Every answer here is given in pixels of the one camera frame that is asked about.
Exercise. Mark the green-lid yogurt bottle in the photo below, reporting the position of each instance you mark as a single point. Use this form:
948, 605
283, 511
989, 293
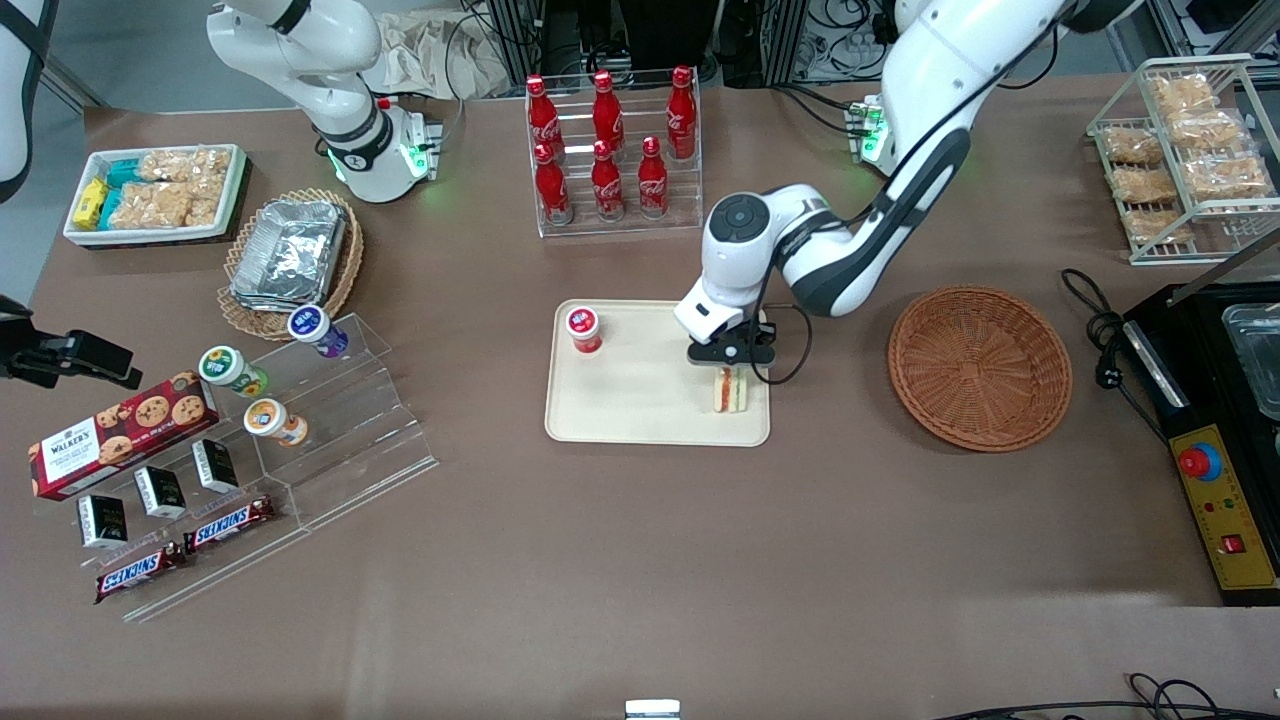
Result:
225, 367

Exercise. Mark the fried snack bag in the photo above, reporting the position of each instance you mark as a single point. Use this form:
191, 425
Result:
1228, 177
1142, 185
1205, 130
1132, 146
1182, 93
1160, 227

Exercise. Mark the orange-lid yogurt bottle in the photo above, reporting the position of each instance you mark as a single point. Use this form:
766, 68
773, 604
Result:
268, 420

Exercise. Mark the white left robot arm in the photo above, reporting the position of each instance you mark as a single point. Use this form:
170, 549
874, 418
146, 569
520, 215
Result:
900, 200

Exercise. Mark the stack of foil containers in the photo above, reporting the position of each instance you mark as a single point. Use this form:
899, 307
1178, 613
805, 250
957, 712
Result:
290, 255

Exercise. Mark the red cola bottle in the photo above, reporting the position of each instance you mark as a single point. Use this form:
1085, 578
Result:
607, 110
543, 112
552, 190
652, 182
681, 115
607, 185

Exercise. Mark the red Walkers cookie box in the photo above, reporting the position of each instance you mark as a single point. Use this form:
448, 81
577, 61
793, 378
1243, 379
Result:
120, 435

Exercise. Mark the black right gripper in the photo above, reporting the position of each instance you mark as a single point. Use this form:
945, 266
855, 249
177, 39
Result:
30, 352

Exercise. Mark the triangular sandwich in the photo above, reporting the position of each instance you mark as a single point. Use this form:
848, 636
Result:
730, 392

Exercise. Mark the red emergency stop button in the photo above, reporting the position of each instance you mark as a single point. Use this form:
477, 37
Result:
1200, 462

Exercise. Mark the teal snack packet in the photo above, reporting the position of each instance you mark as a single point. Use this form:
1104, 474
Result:
122, 172
110, 205

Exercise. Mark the black machine with yellow panel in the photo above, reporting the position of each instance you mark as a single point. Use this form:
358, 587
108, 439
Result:
1190, 390

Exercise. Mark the white rectangular snack tray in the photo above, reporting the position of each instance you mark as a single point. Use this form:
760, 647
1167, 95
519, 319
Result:
232, 190

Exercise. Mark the red-lid yogurt bottle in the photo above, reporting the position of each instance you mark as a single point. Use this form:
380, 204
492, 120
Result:
584, 330

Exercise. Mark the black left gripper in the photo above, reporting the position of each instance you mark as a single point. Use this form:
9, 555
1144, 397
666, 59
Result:
763, 336

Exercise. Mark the small black box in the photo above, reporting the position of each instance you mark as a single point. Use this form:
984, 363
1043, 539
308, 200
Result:
215, 466
102, 520
160, 492

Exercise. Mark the yellow snack packet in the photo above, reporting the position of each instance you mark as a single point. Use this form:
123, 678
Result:
90, 203

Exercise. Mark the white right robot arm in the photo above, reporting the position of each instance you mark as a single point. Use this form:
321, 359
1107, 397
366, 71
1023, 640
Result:
340, 60

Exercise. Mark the rice cracker bag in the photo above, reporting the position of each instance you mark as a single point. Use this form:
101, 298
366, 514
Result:
160, 205
190, 165

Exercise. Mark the aluminium frame rack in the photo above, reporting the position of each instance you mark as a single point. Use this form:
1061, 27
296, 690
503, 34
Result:
600, 30

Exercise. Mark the steel pan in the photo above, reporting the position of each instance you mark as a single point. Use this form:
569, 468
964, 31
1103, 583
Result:
1258, 360

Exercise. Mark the Snickers bar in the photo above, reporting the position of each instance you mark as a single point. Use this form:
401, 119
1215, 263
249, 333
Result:
140, 573
230, 523

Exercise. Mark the oval light wicker basket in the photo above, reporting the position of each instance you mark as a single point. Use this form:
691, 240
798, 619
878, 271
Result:
345, 270

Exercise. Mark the clear acrylic stepped stand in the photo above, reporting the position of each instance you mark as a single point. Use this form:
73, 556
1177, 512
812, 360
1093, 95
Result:
360, 430

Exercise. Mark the crumpled beige paper bag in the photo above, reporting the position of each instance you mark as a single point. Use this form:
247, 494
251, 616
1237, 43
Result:
430, 55

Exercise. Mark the clear acrylic bottle rack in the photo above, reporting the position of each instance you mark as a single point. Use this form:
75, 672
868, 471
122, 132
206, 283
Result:
620, 228

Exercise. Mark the round brown wicker basket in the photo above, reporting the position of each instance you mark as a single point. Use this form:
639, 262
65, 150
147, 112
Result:
980, 370

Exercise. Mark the beige plastic tray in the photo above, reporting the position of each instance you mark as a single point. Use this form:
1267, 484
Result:
640, 400

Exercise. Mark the purple-lid yogurt bottle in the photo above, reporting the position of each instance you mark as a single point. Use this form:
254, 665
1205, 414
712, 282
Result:
312, 328

